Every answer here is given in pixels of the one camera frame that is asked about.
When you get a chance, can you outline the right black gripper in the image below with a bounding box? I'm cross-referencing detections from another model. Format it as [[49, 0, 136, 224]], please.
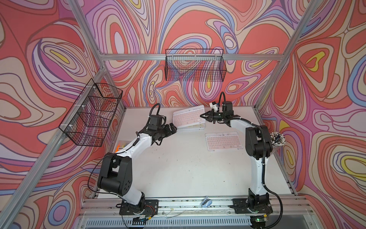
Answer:
[[200, 109, 226, 124]]

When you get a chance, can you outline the pink keyboard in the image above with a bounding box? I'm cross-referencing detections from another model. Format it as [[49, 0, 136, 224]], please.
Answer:
[[173, 105, 205, 128], [205, 132, 243, 152]]

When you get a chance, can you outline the yellow keyboard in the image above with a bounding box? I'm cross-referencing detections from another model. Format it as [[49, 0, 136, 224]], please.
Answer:
[[177, 123, 205, 132]]

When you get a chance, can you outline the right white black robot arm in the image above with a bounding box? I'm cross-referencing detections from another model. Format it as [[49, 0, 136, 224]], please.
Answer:
[[200, 101, 273, 213]]

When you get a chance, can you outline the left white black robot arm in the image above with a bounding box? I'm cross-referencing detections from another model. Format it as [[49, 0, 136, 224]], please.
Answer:
[[97, 114, 177, 206]]

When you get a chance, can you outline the colourful marker pack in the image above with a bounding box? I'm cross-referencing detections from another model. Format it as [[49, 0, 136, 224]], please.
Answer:
[[115, 140, 130, 152]]

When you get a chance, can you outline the metal cup with pencils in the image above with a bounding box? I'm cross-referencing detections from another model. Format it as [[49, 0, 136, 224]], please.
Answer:
[[270, 132, 286, 148]]

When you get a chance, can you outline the blue white binder clip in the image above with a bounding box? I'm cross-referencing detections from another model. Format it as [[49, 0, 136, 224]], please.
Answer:
[[201, 197, 212, 208]]

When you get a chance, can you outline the black wire basket back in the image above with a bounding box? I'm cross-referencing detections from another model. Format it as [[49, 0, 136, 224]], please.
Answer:
[[165, 48, 227, 82]]

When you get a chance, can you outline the black wire basket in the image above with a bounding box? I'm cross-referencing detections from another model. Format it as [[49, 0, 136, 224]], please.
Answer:
[[165, 48, 227, 82], [59, 79, 123, 147]]

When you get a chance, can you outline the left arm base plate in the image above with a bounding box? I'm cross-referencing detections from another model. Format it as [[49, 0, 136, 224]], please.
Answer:
[[116, 199, 159, 216]]

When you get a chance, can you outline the black wire basket left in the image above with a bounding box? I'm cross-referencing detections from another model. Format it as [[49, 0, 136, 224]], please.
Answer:
[[59, 79, 123, 147]]

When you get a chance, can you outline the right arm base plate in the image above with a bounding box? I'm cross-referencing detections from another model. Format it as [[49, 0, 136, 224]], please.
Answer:
[[230, 198, 273, 215]]

